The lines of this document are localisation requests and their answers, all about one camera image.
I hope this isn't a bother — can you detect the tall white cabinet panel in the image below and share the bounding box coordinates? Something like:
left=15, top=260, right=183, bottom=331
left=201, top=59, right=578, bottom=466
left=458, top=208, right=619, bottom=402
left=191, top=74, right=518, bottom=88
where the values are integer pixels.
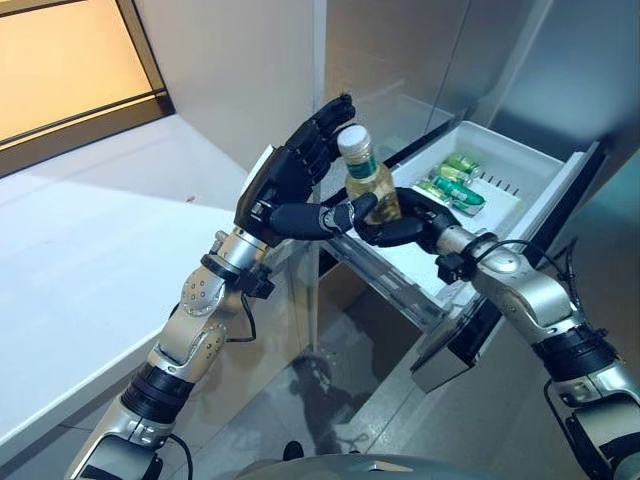
left=137, top=0, right=329, bottom=221

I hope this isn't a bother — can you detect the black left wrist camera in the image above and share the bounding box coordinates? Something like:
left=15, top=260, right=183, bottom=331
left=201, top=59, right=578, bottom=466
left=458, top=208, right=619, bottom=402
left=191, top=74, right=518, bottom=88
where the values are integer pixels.
left=243, top=266, right=276, bottom=301

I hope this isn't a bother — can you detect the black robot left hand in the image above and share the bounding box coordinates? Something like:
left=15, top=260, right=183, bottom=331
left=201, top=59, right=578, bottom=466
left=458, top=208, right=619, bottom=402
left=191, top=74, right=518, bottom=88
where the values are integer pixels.
left=233, top=91, right=378, bottom=249

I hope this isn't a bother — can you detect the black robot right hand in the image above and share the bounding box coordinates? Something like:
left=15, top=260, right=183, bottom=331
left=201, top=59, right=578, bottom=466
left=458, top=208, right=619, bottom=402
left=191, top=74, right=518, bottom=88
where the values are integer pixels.
left=352, top=186, right=465, bottom=250

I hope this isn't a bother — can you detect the green drink can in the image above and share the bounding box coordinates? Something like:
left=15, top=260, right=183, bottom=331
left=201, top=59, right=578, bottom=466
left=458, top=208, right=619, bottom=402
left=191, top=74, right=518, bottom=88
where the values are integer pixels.
left=413, top=179, right=452, bottom=202
left=446, top=153, right=485, bottom=180
left=432, top=175, right=487, bottom=217
left=431, top=164, right=475, bottom=190

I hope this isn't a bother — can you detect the amber window with dark frame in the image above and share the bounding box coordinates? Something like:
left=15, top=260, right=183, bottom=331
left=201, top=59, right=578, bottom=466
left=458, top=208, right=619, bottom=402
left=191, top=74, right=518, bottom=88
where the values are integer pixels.
left=0, top=0, right=176, bottom=151

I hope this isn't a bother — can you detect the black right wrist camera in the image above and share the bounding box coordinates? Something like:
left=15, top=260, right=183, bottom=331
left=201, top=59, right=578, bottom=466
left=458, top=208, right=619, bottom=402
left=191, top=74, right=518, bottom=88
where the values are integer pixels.
left=434, top=252, right=475, bottom=285

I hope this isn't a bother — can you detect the stainless steel fridge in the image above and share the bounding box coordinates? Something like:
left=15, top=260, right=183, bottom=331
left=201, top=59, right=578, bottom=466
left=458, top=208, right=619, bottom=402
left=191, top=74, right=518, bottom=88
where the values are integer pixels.
left=319, top=0, right=611, bottom=396

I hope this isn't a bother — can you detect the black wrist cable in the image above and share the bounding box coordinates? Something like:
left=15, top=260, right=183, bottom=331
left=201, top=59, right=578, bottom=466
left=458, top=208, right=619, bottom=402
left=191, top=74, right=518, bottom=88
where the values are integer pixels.
left=227, top=293, right=259, bottom=345
left=463, top=231, right=589, bottom=301

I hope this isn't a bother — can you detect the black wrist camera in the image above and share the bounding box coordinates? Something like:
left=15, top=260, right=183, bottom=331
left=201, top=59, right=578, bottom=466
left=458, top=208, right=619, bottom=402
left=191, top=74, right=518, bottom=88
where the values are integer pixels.
left=434, top=252, right=475, bottom=285
left=243, top=266, right=276, bottom=301

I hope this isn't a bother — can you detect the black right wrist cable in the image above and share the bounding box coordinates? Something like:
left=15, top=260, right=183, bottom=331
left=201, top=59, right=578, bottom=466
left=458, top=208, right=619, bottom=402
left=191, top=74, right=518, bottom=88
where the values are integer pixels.
left=463, top=231, right=589, bottom=301

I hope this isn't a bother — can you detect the yellow tea bottle white cap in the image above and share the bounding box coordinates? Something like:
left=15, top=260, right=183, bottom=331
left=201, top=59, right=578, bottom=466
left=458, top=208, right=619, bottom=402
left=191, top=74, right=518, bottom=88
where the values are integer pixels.
left=336, top=124, right=404, bottom=227

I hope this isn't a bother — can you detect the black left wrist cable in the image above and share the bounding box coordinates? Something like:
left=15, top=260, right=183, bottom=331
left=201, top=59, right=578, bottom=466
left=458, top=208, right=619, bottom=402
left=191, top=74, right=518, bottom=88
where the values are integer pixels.
left=227, top=293, right=259, bottom=345

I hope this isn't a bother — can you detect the white fridge drawer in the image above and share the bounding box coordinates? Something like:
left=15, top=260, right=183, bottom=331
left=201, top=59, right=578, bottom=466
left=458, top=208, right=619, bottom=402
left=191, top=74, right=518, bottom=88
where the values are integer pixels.
left=318, top=118, right=610, bottom=396

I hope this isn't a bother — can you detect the grey fridge enclosure panel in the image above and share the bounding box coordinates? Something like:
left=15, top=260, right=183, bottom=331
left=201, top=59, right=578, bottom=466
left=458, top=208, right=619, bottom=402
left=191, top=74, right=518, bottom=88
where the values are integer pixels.
left=487, top=0, right=640, bottom=191

